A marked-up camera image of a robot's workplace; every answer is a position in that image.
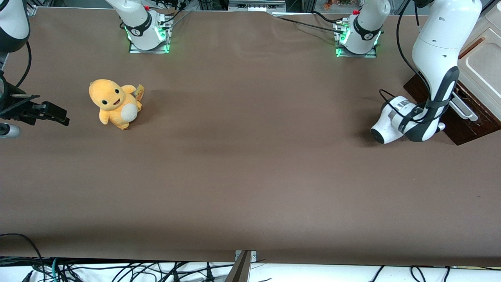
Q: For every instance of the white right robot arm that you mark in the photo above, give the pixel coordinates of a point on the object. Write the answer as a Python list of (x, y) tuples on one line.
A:
[(141, 23)]

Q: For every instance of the grey power strip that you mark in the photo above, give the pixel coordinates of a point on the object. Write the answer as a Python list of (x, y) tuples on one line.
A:
[(256, 5)]

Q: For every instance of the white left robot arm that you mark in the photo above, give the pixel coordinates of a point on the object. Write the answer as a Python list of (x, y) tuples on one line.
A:
[(438, 43)]

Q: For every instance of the yellow plush toy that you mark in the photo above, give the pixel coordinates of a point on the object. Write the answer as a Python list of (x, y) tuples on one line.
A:
[(113, 103)]

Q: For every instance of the yellow paper plush tag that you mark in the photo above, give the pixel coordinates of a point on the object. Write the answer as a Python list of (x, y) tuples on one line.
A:
[(139, 92)]

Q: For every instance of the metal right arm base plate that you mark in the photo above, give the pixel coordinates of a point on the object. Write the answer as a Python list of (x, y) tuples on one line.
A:
[(150, 49)]

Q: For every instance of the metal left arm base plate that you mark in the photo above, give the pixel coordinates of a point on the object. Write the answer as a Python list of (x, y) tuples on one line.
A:
[(372, 55)]

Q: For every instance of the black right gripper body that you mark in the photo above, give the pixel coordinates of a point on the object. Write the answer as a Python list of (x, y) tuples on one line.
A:
[(16, 110)]

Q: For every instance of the dark metal post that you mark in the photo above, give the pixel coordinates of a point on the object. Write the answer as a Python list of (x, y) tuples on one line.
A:
[(239, 270)]

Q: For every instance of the brown table cover sheet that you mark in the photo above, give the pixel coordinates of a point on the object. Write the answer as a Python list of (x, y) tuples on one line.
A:
[(250, 156)]

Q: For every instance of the grey metal bracket plate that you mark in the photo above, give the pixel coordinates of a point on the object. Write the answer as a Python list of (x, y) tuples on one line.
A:
[(253, 255)]

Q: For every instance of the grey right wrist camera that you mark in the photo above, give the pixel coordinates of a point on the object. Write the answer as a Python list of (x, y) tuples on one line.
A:
[(8, 131)]

